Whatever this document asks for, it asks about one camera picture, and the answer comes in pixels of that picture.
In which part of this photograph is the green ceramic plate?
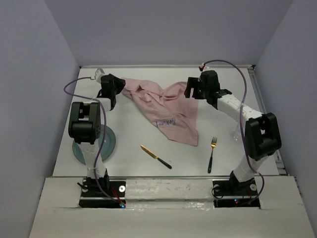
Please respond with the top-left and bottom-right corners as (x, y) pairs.
(72, 126), (116, 164)

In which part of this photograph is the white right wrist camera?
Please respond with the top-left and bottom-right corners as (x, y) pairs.
(199, 63), (211, 72)

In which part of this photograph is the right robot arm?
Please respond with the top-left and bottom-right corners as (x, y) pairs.
(184, 70), (282, 196)

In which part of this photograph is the white front table board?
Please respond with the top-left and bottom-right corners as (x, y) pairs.
(30, 176), (315, 238)

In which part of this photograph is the pink cloth placemat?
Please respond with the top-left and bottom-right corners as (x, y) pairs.
(122, 78), (199, 146)

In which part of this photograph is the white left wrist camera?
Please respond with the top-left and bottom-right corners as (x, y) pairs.
(95, 68), (105, 84)

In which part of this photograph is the gold knife green handle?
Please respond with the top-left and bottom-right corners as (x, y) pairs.
(140, 145), (172, 169)

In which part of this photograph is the clear drinking glass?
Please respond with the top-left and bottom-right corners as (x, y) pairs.
(232, 123), (242, 142)

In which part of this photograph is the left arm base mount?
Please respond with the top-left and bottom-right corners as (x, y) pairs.
(77, 180), (126, 209)

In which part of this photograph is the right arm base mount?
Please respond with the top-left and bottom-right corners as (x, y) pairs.
(211, 179), (261, 208)

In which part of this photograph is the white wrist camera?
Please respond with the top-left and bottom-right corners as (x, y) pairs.
(95, 68), (105, 84)
(199, 63), (211, 72)

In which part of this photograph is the gold fork green handle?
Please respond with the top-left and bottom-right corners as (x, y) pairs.
(208, 137), (217, 174)

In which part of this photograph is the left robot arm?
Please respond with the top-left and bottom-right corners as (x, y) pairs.
(68, 68), (125, 196)

